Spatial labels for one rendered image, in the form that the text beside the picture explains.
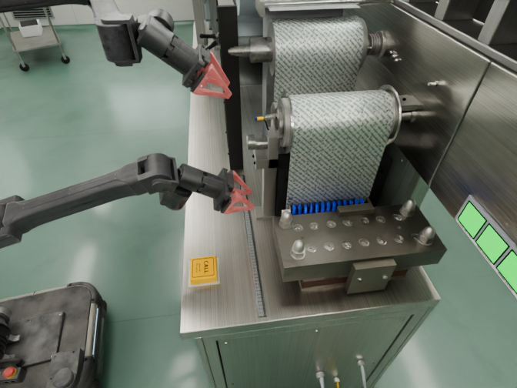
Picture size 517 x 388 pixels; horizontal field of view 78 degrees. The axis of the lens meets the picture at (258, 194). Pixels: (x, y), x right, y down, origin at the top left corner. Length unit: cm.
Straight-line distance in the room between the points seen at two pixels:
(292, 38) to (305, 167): 34
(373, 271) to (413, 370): 111
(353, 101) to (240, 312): 57
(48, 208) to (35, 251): 167
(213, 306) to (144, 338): 106
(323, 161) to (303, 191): 10
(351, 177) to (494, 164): 32
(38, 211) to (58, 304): 105
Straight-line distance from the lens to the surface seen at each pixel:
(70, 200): 81
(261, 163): 86
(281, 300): 86
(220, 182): 79
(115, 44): 72
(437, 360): 196
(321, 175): 84
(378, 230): 87
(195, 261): 91
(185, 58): 71
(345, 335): 101
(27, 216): 86
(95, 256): 228
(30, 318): 186
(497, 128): 71
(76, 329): 175
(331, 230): 84
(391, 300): 92
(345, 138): 79
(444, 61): 83
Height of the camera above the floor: 165
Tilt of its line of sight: 43 degrees down
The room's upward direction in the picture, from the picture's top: straight up
